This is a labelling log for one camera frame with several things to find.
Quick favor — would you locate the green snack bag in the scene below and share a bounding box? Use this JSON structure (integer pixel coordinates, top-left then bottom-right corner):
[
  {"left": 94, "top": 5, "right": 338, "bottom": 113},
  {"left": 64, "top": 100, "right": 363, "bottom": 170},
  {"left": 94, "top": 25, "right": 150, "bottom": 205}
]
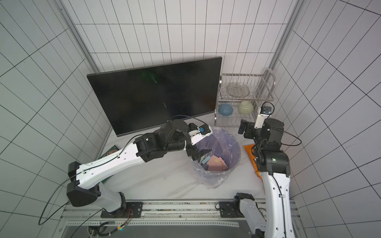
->
[{"left": 99, "top": 145, "right": 120, "bottom": 184}]

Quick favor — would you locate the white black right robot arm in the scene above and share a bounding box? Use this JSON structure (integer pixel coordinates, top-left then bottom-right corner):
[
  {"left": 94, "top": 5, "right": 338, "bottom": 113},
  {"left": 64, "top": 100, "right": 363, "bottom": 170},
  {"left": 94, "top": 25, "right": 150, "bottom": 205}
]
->
[{"left": 234, "top": 118, "right": 295, "bottom": 238}]

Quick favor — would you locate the orange candy bag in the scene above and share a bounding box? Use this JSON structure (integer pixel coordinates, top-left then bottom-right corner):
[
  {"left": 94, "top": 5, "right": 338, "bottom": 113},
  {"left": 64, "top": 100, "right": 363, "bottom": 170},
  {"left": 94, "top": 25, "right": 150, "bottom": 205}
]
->
[{"left": 244, "top": 144, "right": 262, "bottom": 179}]

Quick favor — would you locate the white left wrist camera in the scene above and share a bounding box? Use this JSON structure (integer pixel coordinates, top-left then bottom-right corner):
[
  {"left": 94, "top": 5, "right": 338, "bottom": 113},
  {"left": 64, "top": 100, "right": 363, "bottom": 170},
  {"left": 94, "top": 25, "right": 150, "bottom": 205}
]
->
[{"left": 189, "top": 124, "right": 213, "bottom": 145}]

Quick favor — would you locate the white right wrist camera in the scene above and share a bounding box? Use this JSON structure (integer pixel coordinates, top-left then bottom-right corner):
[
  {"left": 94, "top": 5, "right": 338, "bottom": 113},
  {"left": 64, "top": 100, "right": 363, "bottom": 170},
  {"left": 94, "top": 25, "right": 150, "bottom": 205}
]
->
[{"left": 255, "top": 106, "right": 273, "bottom": 129}]

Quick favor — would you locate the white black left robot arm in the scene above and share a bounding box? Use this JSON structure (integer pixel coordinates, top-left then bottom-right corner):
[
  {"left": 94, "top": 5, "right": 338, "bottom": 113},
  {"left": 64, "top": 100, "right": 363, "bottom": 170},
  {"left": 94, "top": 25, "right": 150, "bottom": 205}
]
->
[{"left": 66, "top": 119, "right": 213, "bottom": 215}]

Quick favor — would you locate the glass dish on rack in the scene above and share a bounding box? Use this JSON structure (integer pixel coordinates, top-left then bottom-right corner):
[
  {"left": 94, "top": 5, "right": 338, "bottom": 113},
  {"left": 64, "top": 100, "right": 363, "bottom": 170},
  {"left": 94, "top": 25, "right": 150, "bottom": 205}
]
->
[{"left": 226, "top": 82, "right": 250, "bottom": 98}]

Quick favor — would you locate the black cable under rail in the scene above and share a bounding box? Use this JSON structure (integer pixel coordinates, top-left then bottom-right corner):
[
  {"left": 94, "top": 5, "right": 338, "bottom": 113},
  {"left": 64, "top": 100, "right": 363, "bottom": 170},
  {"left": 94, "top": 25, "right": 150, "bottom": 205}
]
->
[{"left": 87, "top": 208, "right": 135, "bottom": 237}]

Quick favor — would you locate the light green bowl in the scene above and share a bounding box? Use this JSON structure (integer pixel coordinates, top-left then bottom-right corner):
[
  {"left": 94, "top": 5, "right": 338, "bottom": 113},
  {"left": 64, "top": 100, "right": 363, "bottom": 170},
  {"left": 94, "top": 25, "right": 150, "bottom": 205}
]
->
[{"left": 238, "top": 101, "right": 254, "bottom": 115}]

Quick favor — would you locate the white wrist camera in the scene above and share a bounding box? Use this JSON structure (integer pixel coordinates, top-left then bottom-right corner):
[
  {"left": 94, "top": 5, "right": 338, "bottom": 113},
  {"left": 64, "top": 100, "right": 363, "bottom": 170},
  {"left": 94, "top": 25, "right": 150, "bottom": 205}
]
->
[
  {"left": 255, "top": 106, "right": 273, "bottom": 129},
  {"left": 189, "top": 124, "right": 213, "bottom": 145}
]

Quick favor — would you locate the blue bowl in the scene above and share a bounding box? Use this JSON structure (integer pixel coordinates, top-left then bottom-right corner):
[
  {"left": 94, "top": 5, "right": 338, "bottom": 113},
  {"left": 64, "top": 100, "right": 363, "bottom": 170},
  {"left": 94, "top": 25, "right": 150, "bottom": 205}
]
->
[{"left": 218, "top": 103, "right": 233, "bottom": 117}]

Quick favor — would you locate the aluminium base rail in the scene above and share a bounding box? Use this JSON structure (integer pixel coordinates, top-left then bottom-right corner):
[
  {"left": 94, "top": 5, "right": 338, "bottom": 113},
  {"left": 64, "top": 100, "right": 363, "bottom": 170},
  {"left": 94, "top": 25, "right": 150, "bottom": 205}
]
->
[{"left": 53, "top": 198, "right": 306, "bottom": 238}]

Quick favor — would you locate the steel dish rack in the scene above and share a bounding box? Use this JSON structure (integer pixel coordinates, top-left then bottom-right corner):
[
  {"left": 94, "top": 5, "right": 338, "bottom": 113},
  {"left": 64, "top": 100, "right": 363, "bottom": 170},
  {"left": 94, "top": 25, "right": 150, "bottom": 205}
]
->
[{"left": 214, "top": 68, "right": 277, "bottom": 128}]

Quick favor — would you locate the purple bin with plastic liner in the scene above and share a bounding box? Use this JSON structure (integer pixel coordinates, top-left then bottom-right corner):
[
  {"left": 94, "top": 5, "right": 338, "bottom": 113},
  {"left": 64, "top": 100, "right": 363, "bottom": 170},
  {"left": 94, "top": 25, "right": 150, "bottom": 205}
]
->
[{"left": 190, "top": 127, "right": 241, "bottom": 188}]

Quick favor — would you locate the pink sticky note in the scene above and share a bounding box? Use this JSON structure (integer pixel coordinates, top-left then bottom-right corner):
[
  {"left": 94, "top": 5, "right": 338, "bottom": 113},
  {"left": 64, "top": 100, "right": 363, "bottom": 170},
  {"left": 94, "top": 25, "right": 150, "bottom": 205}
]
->
[{"left": 207, "top": 155, "right": 229, "bottom": 172}]

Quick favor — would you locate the black computer monitor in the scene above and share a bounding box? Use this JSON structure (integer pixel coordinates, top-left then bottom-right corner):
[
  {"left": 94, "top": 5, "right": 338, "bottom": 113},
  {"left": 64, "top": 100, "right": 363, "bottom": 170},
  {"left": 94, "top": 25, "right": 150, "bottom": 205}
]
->
[{"left": 87, "top": 57, "right": 222, "bottom": 137}]

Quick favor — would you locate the blue sticky flag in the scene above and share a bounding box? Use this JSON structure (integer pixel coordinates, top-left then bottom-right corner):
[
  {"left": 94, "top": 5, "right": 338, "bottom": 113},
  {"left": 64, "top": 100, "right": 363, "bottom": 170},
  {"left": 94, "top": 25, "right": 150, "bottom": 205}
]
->
[{"left": 201, "top": 156, "right": 211, "bottom": 165}]

